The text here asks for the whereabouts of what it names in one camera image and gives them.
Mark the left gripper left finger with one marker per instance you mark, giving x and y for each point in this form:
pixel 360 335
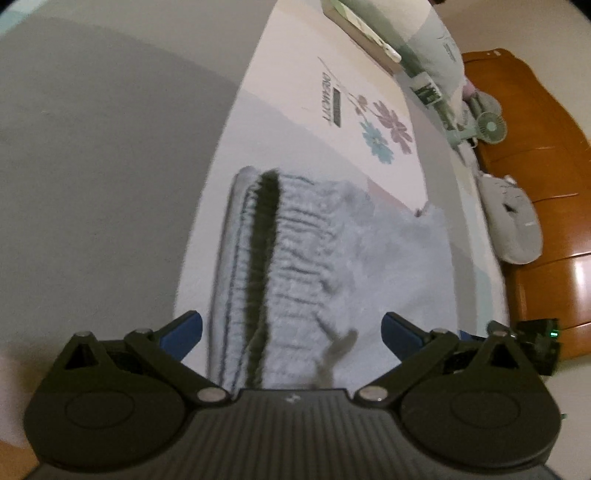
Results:
pixel 163 351

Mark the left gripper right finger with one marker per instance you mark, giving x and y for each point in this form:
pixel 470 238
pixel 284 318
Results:
pixel 420 354

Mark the grey sweatpants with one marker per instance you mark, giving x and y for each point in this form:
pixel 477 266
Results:
pixel 307 271

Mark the grey plush cushion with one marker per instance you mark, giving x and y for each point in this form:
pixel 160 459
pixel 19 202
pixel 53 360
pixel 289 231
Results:
pixel 513 224

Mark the wooden headboard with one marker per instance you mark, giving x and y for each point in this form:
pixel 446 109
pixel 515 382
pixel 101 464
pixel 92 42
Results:
pixel 548 155

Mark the green handheld fan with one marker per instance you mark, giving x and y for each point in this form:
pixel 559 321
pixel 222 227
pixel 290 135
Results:
pixel 488 127

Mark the patchwork bed sheet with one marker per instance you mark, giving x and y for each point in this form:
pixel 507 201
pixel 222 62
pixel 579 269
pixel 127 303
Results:
pixel 123 126

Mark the grey plush toy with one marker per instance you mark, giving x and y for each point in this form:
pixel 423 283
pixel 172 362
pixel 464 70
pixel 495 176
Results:
pixel 481 102

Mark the green white tissue pack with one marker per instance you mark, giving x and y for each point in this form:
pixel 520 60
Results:
pixel 426 89

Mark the white earbuds case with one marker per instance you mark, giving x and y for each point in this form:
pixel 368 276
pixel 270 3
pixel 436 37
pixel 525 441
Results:
pixel 390 52

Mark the patchwork pillow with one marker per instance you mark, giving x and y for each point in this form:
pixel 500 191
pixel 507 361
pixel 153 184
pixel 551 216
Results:
pixel 415 30

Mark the green paperback book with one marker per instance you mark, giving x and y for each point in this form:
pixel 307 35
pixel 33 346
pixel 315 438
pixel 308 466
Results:
pixel 360 32

